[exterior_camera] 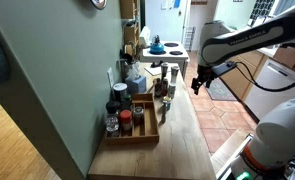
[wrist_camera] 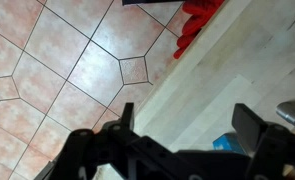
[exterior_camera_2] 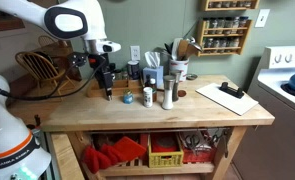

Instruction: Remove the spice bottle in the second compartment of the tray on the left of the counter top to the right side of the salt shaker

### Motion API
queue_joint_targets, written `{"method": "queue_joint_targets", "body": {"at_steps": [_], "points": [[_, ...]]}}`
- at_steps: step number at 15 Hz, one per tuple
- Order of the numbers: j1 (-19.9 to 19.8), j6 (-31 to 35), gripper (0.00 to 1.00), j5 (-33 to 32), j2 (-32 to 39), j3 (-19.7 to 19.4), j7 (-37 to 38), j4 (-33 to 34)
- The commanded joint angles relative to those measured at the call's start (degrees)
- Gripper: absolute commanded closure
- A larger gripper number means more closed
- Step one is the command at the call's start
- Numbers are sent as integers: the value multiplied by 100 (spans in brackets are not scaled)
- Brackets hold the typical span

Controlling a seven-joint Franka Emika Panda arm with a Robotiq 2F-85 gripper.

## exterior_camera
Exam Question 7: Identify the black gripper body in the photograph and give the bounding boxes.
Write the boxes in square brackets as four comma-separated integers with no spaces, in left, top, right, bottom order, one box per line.
[191,65,219,89]

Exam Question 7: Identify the small white shaker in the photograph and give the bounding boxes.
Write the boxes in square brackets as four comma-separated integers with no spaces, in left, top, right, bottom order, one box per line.
[167,82,177,100]

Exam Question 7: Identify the red sauce bottle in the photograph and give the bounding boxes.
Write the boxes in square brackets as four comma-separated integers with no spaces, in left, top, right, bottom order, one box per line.
[161,78,169,97]

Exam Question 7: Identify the dark sauce bottle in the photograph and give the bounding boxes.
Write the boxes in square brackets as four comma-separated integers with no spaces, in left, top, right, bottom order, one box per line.
[154,77,163,98]

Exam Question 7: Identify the wooden compartment tray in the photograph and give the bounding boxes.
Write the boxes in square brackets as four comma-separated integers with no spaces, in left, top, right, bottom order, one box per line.
[103,92,160,145]

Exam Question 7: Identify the green lid spice jar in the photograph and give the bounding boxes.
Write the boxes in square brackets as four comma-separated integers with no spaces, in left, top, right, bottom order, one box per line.
[122,94,133,111]

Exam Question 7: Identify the red lid spice jar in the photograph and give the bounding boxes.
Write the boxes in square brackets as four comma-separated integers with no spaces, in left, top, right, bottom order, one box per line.
[119,109,134,132]

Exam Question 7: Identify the black lid spice jar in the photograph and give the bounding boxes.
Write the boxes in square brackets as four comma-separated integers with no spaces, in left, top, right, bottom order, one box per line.
[105,100,121,117]

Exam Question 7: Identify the grey floor mat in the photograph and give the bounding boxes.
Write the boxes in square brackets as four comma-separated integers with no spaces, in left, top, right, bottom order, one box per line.
[205,78,237,102]

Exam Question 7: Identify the small blue jar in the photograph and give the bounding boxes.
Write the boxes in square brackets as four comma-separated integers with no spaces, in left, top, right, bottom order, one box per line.
[162,96,173,112]

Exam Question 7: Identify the white stove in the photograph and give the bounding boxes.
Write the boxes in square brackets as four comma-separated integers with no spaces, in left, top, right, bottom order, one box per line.
[139,40,191,80]

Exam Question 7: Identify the wooden kitchen cabinets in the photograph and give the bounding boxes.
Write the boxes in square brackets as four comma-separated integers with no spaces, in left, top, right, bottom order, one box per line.
[219,49,269,102]

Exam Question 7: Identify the black object on board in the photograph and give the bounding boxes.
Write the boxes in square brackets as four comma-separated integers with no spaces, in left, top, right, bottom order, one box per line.
[150,60,165,69]

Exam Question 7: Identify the white cutting board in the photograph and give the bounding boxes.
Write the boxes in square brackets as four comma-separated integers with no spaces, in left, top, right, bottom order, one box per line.
[143,65,163,77]

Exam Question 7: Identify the teal kettle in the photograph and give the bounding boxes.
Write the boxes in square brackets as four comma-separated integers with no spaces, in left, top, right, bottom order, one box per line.
[149,34,166,55]

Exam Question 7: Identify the wooden butcher block cart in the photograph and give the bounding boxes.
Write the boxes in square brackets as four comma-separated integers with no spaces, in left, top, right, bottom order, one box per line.
[87,62,217,180]

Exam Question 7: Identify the blue tissue box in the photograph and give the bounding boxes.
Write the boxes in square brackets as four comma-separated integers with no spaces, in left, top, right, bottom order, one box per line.
[124,68,148,95]

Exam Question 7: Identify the white dishwasher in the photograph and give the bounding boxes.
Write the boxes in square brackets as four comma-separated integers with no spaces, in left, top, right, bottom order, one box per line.
[244,58,295,121]

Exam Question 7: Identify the white refrigerator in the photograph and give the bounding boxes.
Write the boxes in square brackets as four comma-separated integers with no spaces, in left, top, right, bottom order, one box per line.
[144,0,192,44]

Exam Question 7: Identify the light wooden board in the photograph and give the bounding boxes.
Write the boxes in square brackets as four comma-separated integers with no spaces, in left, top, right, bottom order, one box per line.
[209,128,255,175]

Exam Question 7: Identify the white utensil crock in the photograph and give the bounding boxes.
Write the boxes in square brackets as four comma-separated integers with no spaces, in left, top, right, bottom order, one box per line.
[121,59,136,82]

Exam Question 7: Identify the white lid round container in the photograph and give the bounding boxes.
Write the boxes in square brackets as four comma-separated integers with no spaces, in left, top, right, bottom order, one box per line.
[112,82,129,103]

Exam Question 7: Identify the cardboard box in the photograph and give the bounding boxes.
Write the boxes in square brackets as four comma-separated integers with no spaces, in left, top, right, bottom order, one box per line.
[272,46,295,70]

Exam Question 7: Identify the clear glass jar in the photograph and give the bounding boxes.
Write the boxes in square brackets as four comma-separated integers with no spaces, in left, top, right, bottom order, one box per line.
[104,115,121,138]

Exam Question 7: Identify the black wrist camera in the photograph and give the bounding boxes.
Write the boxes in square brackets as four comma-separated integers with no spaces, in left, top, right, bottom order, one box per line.
[212,61,238,78]

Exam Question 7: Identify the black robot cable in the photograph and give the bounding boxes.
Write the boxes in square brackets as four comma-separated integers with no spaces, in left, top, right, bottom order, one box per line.
[234,61,295,93]

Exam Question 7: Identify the wooden wall spice rack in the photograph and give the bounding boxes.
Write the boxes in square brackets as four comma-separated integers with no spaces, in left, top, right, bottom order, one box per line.
[123,21,141,48]

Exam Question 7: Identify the white wall outlet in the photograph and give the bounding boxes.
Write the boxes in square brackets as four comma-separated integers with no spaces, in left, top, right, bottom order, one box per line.
[106,67,116,89]

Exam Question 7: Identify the wooden wall shelf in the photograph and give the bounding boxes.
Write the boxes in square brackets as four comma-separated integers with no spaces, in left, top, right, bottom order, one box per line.
[119,0,139,20]

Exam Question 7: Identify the round wall plate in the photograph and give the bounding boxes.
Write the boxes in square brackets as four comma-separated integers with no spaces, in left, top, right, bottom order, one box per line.
[90,0,108,11]

